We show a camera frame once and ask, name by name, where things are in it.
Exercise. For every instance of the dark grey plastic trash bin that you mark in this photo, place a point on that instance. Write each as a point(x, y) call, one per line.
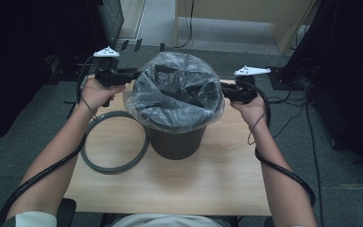
point(176, 145)

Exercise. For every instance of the beige wooden cabinet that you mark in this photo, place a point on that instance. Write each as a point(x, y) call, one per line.
point(249, 9)

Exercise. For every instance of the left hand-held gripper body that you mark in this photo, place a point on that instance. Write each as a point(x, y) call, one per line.
point(110, 77)

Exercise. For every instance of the person's left hand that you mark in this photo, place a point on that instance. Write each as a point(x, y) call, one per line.
point(94, 94)

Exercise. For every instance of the dark curtain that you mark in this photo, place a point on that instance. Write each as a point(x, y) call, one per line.
point(353, 78)
point(19, 63)

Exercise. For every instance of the black chair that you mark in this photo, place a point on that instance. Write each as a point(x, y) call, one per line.
point(66, 213)

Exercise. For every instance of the black floor equipment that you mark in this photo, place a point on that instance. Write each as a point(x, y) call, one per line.
point(66, 74)

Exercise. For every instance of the clear plastic trash bag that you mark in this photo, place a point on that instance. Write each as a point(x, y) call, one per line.
point(176, 119)

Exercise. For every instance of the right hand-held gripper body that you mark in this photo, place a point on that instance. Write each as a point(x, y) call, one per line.
point(245, 91)

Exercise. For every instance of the black computer cabinet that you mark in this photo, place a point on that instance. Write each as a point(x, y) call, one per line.
point(107, 19)

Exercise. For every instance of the black stand base plate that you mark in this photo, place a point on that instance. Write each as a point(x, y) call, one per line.
point(283, 82)

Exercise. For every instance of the person's pale shirt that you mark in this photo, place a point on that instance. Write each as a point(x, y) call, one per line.
point(164, 220)

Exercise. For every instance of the black floor tape cross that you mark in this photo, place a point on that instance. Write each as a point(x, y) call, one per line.
point(70, 109)

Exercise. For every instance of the person's right hand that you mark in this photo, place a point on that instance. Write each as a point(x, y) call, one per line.
point(253, 112)

